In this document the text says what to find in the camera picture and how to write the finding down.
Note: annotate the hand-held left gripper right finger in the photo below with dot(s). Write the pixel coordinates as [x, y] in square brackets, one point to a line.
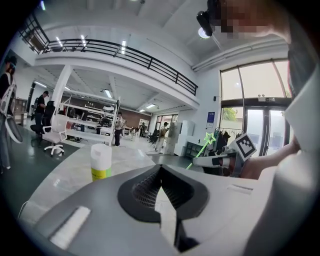
[225, 212]

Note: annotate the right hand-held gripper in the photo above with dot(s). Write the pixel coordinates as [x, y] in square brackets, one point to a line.
[245, 147]

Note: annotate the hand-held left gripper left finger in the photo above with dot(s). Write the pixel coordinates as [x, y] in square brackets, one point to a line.
[100, 220]

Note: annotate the green star stick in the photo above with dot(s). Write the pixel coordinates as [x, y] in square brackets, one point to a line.
[209, 138]

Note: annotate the white cup with yellow label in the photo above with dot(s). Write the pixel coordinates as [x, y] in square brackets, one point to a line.
[100, 160]

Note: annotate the person's right forearm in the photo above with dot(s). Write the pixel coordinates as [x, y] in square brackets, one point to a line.
[270, 162]

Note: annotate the clothes rack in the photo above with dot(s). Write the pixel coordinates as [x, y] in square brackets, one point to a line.
[225, 140]

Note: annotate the white cabinet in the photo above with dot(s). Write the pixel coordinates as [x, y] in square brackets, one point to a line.
[186, 136]

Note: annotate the glass entrance door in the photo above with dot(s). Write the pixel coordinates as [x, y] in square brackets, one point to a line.
[260, 130]

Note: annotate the white shelving rack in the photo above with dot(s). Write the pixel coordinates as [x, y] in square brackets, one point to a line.
[87, 125]

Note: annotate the white office chair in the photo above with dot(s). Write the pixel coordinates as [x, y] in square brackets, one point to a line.
[56, 132]

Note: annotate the round-headed robot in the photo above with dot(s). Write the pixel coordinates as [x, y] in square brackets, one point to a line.
[107, 115]

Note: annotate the black office chair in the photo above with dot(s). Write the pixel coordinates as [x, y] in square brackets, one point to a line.
[47, 115]

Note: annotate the black balcony railing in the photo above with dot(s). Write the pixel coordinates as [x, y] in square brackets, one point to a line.
[140, 56]

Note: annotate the round ceiling lamp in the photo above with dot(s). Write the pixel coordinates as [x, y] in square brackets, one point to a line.
[203, 33]

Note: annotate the white pillar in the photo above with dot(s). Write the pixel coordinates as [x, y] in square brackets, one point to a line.
[62, 87]

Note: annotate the person's head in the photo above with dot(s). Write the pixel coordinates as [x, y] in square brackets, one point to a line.
[255, 17]

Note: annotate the blue wall poster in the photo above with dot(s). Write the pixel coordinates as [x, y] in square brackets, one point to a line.
[211, 120]

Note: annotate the black head-worn camera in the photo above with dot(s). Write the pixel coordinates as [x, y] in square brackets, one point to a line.
[205, 18]

